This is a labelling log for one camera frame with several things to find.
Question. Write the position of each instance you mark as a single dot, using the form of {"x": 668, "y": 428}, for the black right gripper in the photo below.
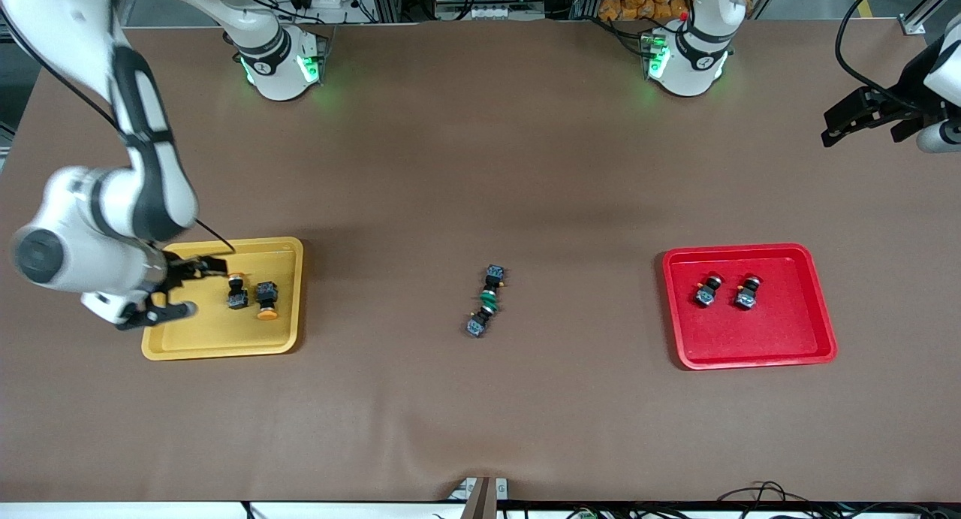
{"x": 175, "y": 270}

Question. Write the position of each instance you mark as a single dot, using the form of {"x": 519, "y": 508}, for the yellow plastic tray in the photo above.
{"x": 218, "y": 331}

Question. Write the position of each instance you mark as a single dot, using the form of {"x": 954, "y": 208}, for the red mushroom push button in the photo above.
{"x": 704, "y": 297}
{"x": 745, "y": 300}

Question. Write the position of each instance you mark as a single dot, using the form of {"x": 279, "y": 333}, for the aluminium frame profile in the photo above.
{"x": 916, "y": 22}

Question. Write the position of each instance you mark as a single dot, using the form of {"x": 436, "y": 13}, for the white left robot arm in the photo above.
{"x": 698, "y": 68}

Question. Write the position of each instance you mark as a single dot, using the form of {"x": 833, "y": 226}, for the brown table mat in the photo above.
{"x": 480, "y": 414}

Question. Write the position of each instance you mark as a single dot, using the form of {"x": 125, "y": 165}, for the metal table edge bracket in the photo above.
{"x": 480, "y": 496}

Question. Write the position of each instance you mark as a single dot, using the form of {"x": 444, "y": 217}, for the green mushroom push button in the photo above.
{"x": 476, "y": 326}
{"x": 494, "y": 273}

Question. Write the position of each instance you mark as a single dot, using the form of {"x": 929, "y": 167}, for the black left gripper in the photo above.
{"x": 903, "y": 92}

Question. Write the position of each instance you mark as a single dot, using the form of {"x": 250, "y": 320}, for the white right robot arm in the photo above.
{"x": 97, "y": 264}

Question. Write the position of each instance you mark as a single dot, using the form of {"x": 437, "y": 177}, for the yellow mushroom push button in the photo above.
{"x": 265, "y": 290}
{"x": 237, "y": 300}

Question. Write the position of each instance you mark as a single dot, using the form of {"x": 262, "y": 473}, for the red plastic tray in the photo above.
{"x": 766, "y": 331}

